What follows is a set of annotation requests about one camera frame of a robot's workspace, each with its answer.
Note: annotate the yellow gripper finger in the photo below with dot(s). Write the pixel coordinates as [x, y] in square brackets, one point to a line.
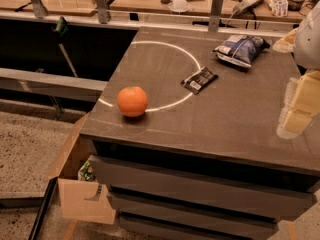
[286, 43]
[301, 105]

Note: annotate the green handled tool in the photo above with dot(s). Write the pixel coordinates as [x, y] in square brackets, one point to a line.
[59, 31]

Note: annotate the right metal bracket post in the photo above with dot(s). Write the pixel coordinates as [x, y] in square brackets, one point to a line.
[215, 13]

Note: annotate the black rxbar chocolate wrapper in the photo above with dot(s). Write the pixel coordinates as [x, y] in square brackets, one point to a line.
[199, 80]

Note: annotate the open cardboard box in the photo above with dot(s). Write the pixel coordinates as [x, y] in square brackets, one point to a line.
[81, 200]

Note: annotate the grey handheld device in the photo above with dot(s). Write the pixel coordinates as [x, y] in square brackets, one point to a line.
[244, 5]

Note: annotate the orange fruit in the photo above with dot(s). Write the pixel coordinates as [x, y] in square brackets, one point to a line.
[132, 101]

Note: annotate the colourful small carton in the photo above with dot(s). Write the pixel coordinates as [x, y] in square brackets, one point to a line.
[279, 8]

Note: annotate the grey metal rail beam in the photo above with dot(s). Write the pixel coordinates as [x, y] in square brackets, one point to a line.
[52, 85]

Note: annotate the left metal bracket post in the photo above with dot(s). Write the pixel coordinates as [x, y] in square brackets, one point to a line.
[39, 9]

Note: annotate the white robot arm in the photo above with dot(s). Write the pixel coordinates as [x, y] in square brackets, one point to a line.
[306, 49]

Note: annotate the black mesh cup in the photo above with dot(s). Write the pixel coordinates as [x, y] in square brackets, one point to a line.
[295, 5]

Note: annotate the middle metal bracket post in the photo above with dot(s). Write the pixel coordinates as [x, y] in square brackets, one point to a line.
[102, 11]

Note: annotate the blue chip bag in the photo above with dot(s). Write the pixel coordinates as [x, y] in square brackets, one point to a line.
[241, 50]

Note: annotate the green snack bag in box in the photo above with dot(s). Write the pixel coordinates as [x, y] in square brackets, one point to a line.
[85, 173]

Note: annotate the metal bracket post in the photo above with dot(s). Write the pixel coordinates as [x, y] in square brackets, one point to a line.
[215, 13]
[102, 11]
[39, 9]

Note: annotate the grey drawer cabinet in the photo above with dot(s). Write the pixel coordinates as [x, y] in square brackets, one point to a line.
[206, 166]

